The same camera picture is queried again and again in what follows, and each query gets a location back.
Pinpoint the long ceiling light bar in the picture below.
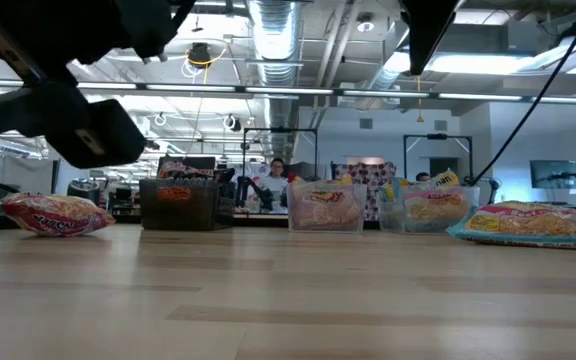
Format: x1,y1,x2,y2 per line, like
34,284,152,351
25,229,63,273
0,77,576,106

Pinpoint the grey cubicle partition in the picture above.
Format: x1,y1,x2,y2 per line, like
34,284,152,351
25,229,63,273
0,155,54,194

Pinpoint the black and silver pot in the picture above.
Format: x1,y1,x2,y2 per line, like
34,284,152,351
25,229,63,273
66,178,102,202

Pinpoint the black rectangular frame stand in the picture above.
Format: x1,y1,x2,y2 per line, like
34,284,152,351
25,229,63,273
402,133,474,187
242,127,319,184

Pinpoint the clear plastic bin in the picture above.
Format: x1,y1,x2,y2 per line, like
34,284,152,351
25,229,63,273
377,183,482,235
286,180,368,234

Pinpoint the black ceiling dome device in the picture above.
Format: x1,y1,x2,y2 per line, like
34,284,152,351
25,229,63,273
187,42,212,70

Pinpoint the patterned hanging cloth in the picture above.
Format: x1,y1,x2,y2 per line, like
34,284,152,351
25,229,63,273
331,161,398,187

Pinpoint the slanted silver ceiling duct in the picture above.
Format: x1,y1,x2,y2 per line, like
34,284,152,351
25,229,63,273
355,0,469,109

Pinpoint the black plastic bin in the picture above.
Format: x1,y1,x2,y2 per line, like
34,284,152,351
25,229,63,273
139,178,221,232

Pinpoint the dark wall screen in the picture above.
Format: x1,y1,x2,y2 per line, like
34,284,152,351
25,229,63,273
529,159,576,190

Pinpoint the white pillar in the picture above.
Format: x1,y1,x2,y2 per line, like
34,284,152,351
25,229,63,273
50,149,93,196

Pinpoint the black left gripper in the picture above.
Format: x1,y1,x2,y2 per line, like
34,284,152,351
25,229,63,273
0,0,197,146

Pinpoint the white ceiling sensor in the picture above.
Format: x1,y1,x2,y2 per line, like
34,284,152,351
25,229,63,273
355,12,377,34

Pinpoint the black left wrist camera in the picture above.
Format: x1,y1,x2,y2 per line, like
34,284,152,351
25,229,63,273
45,97,148,170

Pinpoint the yellow hanging cord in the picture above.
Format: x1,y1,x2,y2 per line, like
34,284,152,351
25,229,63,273
415,71,425,124

